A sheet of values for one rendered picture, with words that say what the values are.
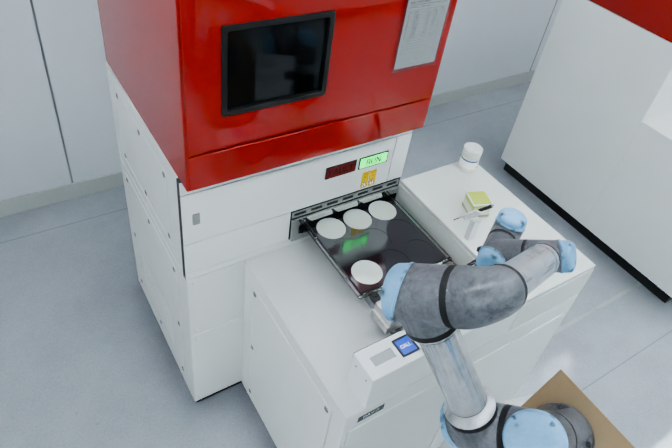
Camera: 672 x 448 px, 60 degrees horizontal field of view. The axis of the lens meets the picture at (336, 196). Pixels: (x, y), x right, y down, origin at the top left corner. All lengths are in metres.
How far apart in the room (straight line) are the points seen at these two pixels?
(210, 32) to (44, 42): 1.71
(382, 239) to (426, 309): 0.91
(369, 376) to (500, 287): 0.60
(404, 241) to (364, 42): 0.72
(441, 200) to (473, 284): 1.05
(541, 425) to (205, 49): 1.07
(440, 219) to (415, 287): 0.94
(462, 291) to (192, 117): 0.76
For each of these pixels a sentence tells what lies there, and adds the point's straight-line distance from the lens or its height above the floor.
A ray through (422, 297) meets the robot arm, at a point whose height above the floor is 1.47.
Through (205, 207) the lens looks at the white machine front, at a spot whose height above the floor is 1.11.
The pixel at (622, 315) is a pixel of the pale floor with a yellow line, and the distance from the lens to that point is 3.44.
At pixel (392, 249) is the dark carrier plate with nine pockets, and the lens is 1.93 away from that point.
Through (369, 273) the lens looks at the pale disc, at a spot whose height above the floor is 0.90.
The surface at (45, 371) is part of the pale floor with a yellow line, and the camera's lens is 2.78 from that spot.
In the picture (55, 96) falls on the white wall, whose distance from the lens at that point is 3.12.
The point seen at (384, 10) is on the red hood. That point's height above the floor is 1.66.
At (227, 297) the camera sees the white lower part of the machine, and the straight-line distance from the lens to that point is 2.05.
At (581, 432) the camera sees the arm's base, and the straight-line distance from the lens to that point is 1.49.
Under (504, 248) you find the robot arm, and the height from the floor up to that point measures 1.32.
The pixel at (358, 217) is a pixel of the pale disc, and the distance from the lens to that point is 2.02.
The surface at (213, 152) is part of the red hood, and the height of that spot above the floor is 1.34.
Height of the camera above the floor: 2.26
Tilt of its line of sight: 41 degrees down
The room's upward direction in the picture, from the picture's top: 9 degrees clockwise
